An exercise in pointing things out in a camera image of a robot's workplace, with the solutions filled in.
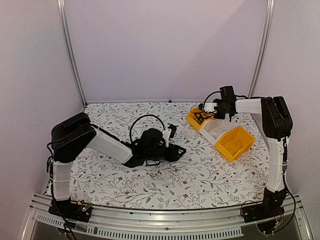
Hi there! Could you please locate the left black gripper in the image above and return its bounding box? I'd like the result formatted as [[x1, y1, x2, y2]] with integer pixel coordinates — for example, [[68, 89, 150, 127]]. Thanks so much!
[[145, 144, 187, 163]]

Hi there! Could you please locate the remaining thin black cable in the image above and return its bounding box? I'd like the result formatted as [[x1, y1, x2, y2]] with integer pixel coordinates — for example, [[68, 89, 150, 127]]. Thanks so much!
[[144, 159, 176, 181]]

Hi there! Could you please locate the thick black cable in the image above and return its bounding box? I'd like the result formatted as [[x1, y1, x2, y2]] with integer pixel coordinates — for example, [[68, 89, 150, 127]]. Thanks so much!
[[194, 111, 215, 125]]

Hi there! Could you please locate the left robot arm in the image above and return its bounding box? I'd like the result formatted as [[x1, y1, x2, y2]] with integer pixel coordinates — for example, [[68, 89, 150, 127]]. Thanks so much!
[[47, 112, 186, 217]]

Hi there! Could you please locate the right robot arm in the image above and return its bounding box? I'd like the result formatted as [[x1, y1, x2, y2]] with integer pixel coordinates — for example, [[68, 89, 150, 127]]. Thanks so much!
[[213, 86, 293, 218]]

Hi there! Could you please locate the white translucent bin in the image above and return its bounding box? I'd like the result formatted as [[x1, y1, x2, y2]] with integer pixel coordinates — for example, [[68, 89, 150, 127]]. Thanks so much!
[[199, 119, 238, 146]]

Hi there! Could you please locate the far yellow bin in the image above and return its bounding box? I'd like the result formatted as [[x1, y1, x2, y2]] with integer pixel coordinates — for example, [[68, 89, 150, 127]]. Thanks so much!
[[186, 107, 214, 132]]

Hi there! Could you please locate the yellow bin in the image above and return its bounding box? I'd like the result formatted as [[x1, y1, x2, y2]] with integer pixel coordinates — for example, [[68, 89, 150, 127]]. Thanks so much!
[[214, 126, 256, 162], [186, 107, 214, 132]]

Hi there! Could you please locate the floral table mat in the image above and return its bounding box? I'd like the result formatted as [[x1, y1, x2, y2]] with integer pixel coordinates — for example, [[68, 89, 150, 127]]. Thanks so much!
[[69, 102, 270, 210]]

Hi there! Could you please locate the near yellow bin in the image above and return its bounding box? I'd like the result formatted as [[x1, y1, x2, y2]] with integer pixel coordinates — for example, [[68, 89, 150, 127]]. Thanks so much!
[[214, 126, 256, 162]]

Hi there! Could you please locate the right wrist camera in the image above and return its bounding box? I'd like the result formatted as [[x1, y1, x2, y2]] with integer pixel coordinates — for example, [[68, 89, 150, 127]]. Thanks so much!
[[198, 102, 218, 114]]

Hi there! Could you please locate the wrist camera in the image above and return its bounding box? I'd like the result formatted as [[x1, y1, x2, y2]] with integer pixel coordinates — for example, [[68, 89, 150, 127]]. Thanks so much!
[[198, 102, 218, 114], [162, 124, 177, 148]]

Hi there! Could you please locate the right arm black hose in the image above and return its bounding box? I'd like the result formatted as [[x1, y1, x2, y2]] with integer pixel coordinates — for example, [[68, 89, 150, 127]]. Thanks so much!
[[202, 91, 222, 107]]

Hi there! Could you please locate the arm black hose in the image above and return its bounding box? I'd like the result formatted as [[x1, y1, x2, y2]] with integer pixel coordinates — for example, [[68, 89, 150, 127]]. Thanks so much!
[[202, 91, 222, 107], [129, 114, 166, 143]]

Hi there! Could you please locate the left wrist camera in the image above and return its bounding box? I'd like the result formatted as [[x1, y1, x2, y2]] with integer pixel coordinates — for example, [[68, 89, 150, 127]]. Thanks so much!
[[162, 124, 177, 148]]

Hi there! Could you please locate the left arm black hose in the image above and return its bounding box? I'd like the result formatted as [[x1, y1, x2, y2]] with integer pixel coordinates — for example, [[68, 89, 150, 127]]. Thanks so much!
[[129, 114, 166, 143]]

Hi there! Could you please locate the aluminium front rail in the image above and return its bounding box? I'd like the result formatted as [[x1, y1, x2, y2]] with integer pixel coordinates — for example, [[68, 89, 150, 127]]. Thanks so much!
[[21, 193, 313, 240]]

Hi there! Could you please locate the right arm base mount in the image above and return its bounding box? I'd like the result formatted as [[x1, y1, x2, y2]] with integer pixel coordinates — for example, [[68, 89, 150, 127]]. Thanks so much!
[[240, 189, 287, 235]]

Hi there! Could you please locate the right aluminium frame post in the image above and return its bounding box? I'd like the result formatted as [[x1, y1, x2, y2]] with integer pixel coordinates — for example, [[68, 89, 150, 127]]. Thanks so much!
[[248, 0, 275, 97]]

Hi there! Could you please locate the aluminium frame post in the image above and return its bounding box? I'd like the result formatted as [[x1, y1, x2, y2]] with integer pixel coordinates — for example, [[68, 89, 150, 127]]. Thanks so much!
[[56, 0, 88, 107], [248, 0, 275, 97]]

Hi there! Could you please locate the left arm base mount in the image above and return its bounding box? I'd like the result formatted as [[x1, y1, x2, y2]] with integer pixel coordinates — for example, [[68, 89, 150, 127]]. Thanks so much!
[[48, 185, 93, 223]]

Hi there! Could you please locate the left aluminium frame post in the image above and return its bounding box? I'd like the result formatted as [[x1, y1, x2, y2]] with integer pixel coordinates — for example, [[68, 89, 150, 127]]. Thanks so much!
[[56, 0, 88, 107]]

